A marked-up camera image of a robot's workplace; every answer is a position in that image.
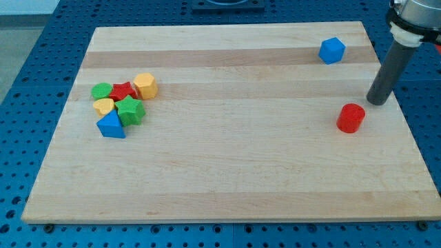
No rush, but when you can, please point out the green cylinder block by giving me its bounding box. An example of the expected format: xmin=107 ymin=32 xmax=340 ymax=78
xmin=91 ymin=83 xmax=112 ymax=101

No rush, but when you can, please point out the blue cube block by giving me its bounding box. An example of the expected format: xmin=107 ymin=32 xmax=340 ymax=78
xmin=318 ymin=37 xmax=346 ymax=65

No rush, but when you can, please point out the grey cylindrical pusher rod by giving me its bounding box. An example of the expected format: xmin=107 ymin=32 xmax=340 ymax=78
xmin=366 ymin=22 xmax=423 ymax=105

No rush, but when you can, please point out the red cylinder block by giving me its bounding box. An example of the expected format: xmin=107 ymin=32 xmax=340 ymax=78
xmin=336 ymin=103 xmax=366 ymax=134

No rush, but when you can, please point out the red star block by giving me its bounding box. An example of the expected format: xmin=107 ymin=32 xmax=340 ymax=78
xmin=109 ymin=81 xmax=137 ymax=101

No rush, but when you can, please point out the wooden board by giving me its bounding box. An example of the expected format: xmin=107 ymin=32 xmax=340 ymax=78
xmin=22 ymin=21 xmax=440 ymax=224

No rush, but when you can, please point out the yellow hexagon block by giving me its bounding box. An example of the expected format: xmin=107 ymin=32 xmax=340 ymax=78
xmin=134 ymin=72 xmax=158 ymax=100

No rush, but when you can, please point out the green star block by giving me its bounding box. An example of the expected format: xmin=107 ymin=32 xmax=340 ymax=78
xmin=115 ymin=95 xmax=146 ymax=127

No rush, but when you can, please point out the yellow heart block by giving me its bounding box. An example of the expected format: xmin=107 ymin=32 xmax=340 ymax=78
xmin=92 ymin=98 xmax=114 ymax=117

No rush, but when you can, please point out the blue triangle block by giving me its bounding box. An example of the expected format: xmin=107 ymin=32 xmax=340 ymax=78
xmin=96 ymin=110 xmax=126 ymax=138

